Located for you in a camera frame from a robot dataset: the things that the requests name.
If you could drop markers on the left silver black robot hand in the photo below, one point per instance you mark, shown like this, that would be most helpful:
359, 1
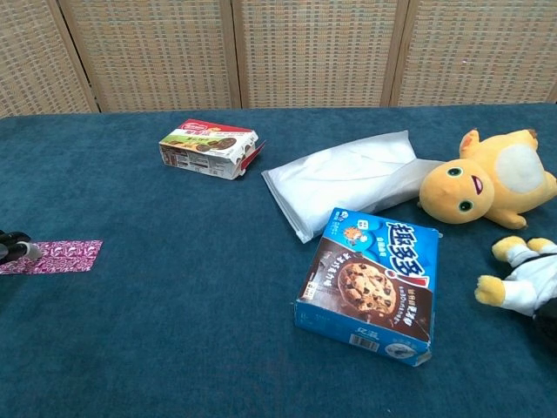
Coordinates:
17, 246

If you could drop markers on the blue felt table cloth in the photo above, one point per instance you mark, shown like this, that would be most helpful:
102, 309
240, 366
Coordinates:
174, 261

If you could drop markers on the red green cookie box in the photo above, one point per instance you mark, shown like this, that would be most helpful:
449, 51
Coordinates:
204, 150

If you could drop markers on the white plastic bag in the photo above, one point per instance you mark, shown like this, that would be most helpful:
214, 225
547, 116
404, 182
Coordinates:
339, 183

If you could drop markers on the woven bamboo folding screen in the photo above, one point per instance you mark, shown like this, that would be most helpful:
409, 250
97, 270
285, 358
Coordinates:
304, 52

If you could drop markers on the blue chocolate cookie box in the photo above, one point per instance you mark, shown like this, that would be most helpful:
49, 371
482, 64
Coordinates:
370, 287

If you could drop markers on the yellow plush toy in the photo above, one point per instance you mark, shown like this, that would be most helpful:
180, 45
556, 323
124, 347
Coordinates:
491, 187

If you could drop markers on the black white plush doll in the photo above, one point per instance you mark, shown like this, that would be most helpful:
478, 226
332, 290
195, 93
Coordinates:
526, 283

